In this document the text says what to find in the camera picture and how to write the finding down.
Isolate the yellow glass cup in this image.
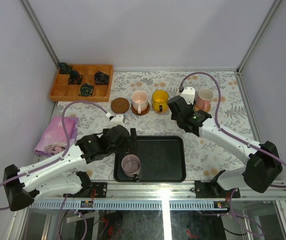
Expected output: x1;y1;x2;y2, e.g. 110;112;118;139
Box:
152;90;169;107

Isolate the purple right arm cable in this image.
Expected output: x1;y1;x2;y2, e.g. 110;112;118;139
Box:
179;72;286;237

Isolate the mauve mug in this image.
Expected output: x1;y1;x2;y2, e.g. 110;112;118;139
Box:
121;154;141;182

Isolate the black serving tray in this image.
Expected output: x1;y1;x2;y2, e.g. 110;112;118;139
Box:
113;135;187;183

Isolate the orange wooden divided tray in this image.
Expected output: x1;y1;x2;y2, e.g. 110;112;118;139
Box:
49;64;114;102

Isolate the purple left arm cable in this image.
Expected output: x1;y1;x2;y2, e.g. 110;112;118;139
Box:
0;100;112;240

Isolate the dark rolled fabric bundle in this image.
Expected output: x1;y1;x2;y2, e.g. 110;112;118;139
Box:
58;62;72;75
68;70;83;85
94;71;110;85

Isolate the brown wooden coaster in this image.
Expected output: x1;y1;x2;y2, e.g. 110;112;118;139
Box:
131;103;150;116
111;97;130;114

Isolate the light pink mug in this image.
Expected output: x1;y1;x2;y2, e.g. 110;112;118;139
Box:
132;90;148;114

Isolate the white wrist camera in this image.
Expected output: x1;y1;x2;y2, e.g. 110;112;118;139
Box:
177;87;195;105
105;112;125;126

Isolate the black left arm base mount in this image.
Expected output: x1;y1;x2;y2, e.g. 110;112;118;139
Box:
68;182;108;199

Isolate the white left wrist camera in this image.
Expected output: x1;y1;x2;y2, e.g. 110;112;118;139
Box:
105;112;125;126

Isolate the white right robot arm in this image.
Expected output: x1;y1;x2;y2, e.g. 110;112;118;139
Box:
167;96;282;198

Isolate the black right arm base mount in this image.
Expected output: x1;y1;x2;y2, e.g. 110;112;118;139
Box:
190;176;233;199

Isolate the aluminium front frame rail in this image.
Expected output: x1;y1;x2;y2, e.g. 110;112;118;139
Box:
20;178;286;201

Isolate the purple patterned cloth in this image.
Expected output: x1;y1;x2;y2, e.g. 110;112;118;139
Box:
34;116;79;157

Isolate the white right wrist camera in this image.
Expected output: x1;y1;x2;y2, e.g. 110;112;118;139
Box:
177;87;195;105

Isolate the pink mug cream inside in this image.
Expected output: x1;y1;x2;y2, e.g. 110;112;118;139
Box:
196;88;213;103

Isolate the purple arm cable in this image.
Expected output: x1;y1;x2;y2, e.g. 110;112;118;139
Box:
0;100;112;240
179;72;286;237

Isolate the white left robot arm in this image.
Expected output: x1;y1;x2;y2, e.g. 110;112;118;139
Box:
4;125;138;212

